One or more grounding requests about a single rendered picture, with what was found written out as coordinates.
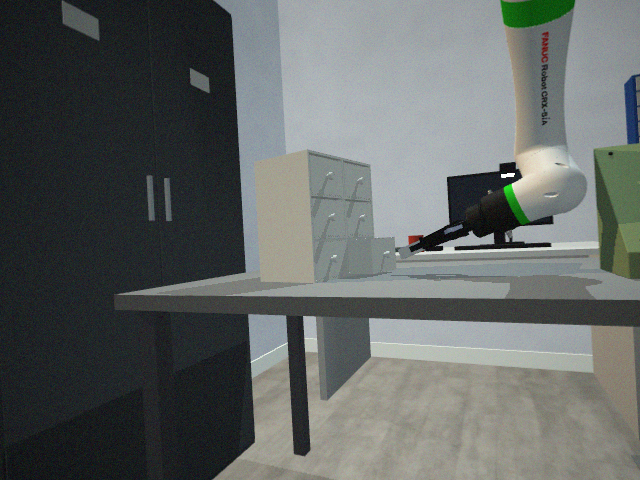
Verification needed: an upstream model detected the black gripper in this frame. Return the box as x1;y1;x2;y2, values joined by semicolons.
398;203;494;259

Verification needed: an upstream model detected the small beige chest of grey drawers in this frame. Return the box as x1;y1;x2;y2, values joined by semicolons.
254;149;374;283

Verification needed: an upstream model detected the grey drawer front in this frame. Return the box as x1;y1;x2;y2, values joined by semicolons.
348;237;396;274
311;198;345;237
309;155;343;196
345;201;373;235
314;240;348;280
343;162;371;199

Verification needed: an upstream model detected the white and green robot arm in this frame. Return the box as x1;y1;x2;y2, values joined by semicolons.
481;0;587;238

